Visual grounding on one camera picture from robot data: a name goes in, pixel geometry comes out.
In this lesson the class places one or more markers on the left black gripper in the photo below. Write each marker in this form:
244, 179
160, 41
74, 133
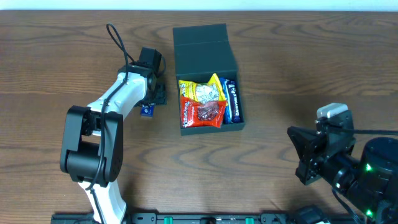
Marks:
158, 97

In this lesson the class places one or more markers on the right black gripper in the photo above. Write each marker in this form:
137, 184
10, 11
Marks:
313, 155

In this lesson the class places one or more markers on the blue Eclipse mints box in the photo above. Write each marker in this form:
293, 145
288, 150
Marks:
147, 110

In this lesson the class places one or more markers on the yellow Hacks candy bag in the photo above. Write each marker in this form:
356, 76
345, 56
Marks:
203, 92

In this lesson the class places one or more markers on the red Hacks candy bag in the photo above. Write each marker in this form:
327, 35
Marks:
194, 114

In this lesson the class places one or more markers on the blue Oreo cookie pack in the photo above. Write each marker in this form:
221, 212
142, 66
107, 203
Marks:
227, 113

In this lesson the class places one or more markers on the Dairy Milk chocolate bar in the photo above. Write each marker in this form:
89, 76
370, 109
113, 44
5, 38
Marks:
233, 96

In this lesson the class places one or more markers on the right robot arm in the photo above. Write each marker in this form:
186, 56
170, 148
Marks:
360, 165

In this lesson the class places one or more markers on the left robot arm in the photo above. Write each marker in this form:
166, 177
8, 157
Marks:
92, 146

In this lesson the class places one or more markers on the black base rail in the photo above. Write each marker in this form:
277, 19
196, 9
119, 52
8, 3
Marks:
309, 214

